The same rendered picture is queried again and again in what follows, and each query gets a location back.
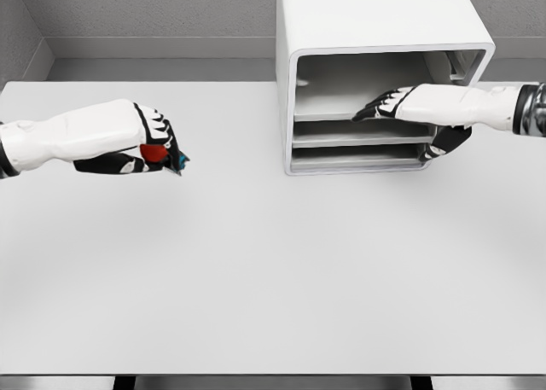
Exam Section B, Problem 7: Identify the white tabletop storage cabinet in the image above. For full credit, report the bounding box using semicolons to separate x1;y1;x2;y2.
276;0;497;178

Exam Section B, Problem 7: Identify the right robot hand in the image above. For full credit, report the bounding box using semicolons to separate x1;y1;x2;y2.
351;84;481;164

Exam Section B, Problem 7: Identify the white cabinet drawer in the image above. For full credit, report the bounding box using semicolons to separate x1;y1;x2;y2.
292;120;437;148
291;143;433;172

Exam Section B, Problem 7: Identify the red and blue load switch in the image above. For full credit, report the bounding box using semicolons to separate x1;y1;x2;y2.
139;141;192;178

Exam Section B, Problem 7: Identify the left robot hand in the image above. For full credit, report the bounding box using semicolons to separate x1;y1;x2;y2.
59;98;192;178

